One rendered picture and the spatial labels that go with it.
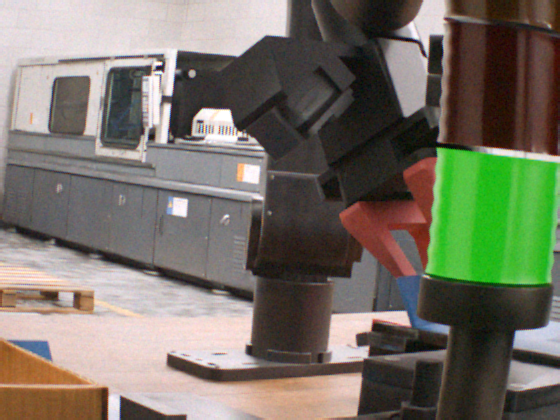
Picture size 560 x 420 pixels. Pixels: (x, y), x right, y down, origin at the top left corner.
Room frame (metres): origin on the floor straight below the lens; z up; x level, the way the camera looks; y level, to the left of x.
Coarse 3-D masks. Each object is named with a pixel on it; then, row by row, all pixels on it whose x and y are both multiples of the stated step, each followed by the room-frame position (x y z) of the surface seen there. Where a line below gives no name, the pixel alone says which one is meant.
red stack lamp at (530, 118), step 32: (448, 32) 0.34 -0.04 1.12; (480, 32) 0.33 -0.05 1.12; (512, 32) 0.33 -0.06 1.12; (448, 64) 0.34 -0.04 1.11; (480, 64) 0.33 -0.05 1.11; (512, 64) 0.33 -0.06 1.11; (544, 64) 0.33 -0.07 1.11; (448, 96) 0.34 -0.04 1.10; (480, 96) 0.33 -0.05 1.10; (512, 96) 0.33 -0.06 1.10; (544, 96) 0.33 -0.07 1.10; (448, 128) 0.34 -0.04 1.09; (480, 128) 0.33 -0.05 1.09; (512, 128) 0.33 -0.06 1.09; (544, 128) 0.33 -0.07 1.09
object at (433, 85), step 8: (432, 40) 0.61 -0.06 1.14; (440, 40) 0.61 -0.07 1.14; (432, 48) 0.61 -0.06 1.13; (440, 48) 0.61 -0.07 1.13; (432, 56) 0.61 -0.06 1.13; (440, 56) 0.61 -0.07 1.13; (432, 64) 0.61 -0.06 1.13; (440, 64) 0.61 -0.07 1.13; (432, 72) 0.61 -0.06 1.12; (440, 72) 0.61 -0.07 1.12; (432, 80) 0.61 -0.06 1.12; (440, 80) 0.61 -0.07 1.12; (432, 88) 0.61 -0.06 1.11; (440, 88) 0.60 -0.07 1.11; (432, 96) 0.61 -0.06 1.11; (440, 96) 0.60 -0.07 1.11; (432, 104) 0.61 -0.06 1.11
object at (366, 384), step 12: (372, 384) 0.59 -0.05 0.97; (384, 384) 0.58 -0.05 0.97; (360, 396) 0.60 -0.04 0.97; (372, 396) 0.59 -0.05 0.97; (384, 396) 0.58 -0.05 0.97; (396, 396) 0.58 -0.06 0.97; (408, 396) 0.57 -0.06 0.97; (360, 408) 0.59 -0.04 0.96; (372, 408) 0.59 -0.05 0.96; (384, 408) 0.58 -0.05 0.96; (396, 408) 0.58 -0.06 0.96; (540, 408) 0.53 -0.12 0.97; (552, 408) 0.54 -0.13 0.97
